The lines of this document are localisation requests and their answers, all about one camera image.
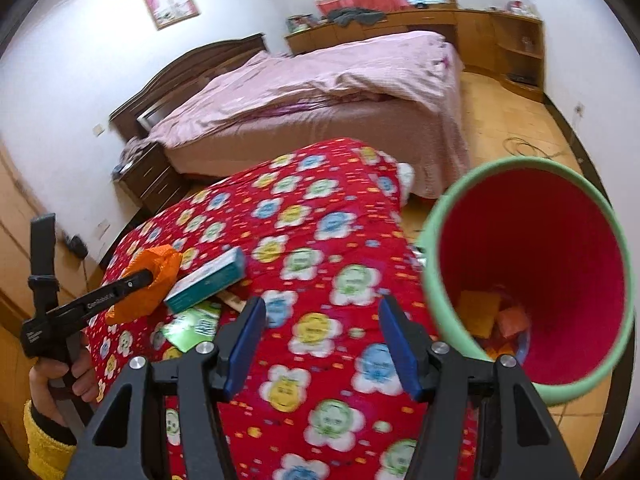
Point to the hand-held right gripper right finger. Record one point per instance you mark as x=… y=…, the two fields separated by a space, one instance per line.
x=400 y=350

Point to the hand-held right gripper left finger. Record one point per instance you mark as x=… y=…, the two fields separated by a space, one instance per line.
x=245 y=345

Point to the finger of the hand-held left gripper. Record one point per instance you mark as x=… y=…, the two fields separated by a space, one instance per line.
x=120 y=287

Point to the orange plastic bag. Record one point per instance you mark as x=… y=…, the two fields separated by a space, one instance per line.
x=150 y=295

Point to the green bin with red inside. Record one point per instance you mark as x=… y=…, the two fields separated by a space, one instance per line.
x=550 y=260

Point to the person's left forearm yellow sleeve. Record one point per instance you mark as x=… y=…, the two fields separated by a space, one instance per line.
x=45 y=440

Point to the person's left hand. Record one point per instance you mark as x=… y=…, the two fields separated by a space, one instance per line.
x=40 y=385

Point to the black charger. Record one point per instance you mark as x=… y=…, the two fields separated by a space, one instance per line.
x=76 y=245

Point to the small wooden stick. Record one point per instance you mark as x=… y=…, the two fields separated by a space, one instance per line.
x=232 y=301

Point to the green packet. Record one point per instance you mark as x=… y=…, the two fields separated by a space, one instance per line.
x=192 y=327

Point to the red smiley flower blanket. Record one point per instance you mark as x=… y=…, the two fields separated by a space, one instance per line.
x=310 y=310

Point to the teal cardboard box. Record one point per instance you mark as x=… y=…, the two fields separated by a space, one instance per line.
x=205 y=280

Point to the dark wooden nightstand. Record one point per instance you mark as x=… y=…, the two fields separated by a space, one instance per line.
x=150 y=175

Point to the pile of clothes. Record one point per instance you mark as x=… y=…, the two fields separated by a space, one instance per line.
x=122 y=157

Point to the dark wooden headboard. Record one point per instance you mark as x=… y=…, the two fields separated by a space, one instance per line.
x=175 y=80

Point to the bed with pink blanket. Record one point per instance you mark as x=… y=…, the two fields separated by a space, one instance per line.
x=325 y=85

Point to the colourful box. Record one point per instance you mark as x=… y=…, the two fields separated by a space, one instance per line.
x=300 y=22

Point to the light wooden cabinet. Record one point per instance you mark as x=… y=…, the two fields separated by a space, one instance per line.
x=475 y=30

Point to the grey clothes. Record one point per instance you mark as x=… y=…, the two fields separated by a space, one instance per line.
x=357 y=16

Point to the small white jars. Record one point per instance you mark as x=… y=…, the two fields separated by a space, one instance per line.
x=520 y=7

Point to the white wall socket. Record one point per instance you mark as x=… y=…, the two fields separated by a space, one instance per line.
x=102 y=225

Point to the white wall switch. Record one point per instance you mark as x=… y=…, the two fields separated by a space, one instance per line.
x=98 y=129

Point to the framed wall picture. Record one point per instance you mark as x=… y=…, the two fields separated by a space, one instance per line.
x=169 y=2

